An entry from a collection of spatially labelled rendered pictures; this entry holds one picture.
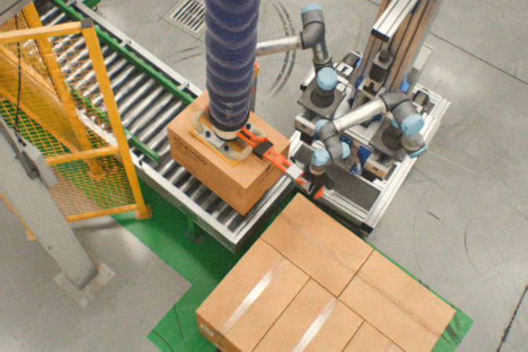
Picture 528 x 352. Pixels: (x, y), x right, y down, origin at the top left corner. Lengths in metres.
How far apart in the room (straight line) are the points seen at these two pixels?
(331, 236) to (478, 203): 1.43
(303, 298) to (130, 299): 1.24
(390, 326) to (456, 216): 1.29
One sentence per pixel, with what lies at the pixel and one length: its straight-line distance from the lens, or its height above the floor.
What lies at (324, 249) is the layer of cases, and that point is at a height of 0.54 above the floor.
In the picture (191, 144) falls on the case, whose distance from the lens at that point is 3.48.
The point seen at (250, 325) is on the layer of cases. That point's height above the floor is 0.54.
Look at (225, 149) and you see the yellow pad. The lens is 3.42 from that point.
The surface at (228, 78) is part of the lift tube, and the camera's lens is 2.85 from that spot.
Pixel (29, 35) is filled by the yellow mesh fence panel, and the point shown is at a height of 2.09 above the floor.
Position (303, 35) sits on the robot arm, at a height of 1.64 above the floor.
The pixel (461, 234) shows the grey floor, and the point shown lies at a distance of 4.74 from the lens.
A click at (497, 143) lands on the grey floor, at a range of 5.20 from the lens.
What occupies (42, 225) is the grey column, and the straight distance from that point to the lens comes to 3.33.
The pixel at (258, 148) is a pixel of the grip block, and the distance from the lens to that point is 3.31.
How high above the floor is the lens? 4.15
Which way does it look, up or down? 62 degrees down
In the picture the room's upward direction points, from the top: 7 degrees clockwise
